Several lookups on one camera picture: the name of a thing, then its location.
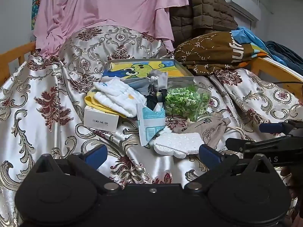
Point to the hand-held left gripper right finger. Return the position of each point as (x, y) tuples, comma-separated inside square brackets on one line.
[(209, 158)]

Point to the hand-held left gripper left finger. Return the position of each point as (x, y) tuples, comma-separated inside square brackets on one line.
[(96, 158)]

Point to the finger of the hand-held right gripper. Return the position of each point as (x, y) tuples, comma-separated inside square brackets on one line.
[(239, 145), (271, 127)]

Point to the yellow cloth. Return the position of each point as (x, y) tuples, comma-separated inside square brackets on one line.
[(91, 100)]

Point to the cartoon print tin box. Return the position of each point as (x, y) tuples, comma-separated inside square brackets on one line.
[(170, 67)]

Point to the person's right hand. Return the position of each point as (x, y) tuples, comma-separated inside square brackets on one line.
[(290, 177)]

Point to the white foam piece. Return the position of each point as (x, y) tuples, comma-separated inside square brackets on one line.
[(177, 144)]

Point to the white cardboard box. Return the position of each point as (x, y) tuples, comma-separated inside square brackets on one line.
[(100, 119)]

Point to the jar of green paper stars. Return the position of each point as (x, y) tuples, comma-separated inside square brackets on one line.
[(187, 101)]

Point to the white baby cloth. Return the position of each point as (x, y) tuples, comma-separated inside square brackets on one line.
[(118, 97)]

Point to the milk carton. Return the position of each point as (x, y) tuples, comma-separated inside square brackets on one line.
[(151, 123)]

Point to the floral satin bedspread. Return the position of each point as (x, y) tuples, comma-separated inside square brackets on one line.
[(47, 113)]

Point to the dark blue cloth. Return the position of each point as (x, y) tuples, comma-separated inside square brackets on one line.
[(284, 53)]

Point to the black cloth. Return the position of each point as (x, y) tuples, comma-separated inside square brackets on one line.
[(153, 99)]

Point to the light blue cloth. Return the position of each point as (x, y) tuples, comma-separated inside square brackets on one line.
[(246, 34)]

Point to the brown printed blanket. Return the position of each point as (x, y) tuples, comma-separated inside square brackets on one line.
[(213, 49)]

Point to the white air conditioner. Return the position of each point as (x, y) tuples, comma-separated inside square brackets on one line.
[(241, 1)]

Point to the brown quilted jacket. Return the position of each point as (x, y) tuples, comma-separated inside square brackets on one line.
[(203, 7)]

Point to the pink cloth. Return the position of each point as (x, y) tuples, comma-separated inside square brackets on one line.
[(106, 2)]

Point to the wooden bed rail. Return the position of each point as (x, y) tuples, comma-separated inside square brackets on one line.
[(14, 59), (279, 72)]

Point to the green orange wall poster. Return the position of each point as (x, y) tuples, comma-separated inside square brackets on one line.
[(36, 9)]

